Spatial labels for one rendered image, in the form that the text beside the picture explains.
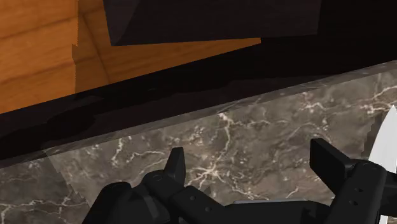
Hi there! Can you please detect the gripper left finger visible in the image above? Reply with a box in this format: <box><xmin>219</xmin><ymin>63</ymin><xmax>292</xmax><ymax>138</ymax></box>
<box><xmin>81</xmin><ymin>146</ymin><xmax>234</xmax><ymax>224</ymax></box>

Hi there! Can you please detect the white knife blade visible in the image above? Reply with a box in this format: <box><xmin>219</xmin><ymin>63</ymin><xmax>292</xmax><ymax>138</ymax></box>
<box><xmin>368</xmin><ymin>104</ymin><xmax>397</xmax><ymax>224</ymax></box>

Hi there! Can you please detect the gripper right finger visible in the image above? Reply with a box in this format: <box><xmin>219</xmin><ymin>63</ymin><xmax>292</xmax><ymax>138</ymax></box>
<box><xmin>309</xmin><ymin>138</ymin><xmax>397</xmax><ymax>224</ymax></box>

